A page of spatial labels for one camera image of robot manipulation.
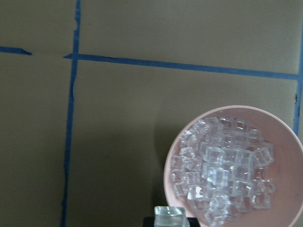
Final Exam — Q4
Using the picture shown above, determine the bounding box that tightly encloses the pink bowl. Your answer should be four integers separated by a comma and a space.
163, 105, 303, 227

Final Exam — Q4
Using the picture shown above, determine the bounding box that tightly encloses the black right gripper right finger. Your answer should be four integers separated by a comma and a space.
187, 218, 200, 227

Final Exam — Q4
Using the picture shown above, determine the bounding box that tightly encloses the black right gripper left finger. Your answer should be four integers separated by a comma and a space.
143, 217, 155, 227

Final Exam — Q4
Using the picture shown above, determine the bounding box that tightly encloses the clear ice cube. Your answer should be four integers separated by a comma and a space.
154, 206, 190, 227

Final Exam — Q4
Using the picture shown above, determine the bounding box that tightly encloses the pile of clear ice cubes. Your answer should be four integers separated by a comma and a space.
170, 116, 276, 227

